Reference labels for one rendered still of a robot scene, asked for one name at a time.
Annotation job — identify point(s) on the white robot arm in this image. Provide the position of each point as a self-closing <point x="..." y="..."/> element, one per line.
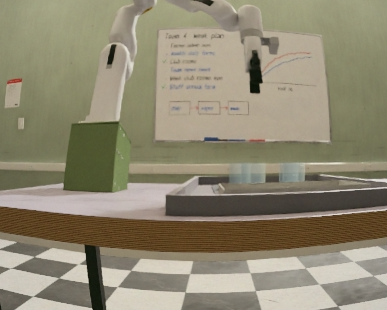
<point x="108" y="91"/>

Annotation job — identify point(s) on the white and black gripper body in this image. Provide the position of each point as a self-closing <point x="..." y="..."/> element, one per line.
<point x="253" y="44"/>

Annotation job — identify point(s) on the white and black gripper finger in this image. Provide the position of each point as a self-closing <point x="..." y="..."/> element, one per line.
<point x="256" y="75"/>
<point x="254" y="89"/>

